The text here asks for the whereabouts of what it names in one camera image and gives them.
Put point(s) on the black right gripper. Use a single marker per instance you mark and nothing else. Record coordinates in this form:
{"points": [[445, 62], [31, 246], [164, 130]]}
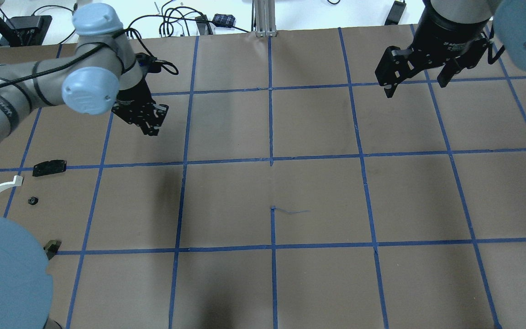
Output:
{"points": [[448, 34]]}

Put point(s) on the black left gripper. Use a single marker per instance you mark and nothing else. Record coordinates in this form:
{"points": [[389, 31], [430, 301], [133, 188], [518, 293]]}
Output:
{"points": [[134, 98]]}

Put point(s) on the small black bearing gear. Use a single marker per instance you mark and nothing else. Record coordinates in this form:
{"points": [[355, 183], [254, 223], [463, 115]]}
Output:
{"points": [[33, 200]]}

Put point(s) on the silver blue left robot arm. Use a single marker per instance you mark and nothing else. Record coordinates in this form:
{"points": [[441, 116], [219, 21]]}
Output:
{"points": [[104, 75]]}

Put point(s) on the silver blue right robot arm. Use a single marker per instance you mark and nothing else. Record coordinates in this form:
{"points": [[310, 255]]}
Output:
{"points": [[506, 28]]}

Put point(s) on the black power adapter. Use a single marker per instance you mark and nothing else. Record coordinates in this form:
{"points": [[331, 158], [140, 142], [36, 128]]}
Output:
{"points": [[395, 13]]}

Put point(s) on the black rectangular plastic part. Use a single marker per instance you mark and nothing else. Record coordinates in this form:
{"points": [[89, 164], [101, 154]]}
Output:
{"points": [[50, 167]]}

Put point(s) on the curved brake shoe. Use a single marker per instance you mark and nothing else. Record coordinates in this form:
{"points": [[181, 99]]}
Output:
{"points": [[51, 248]]}

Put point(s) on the aluminium frame post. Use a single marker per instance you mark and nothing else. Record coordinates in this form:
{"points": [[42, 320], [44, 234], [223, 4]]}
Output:
{"points": [[264, 18]]}

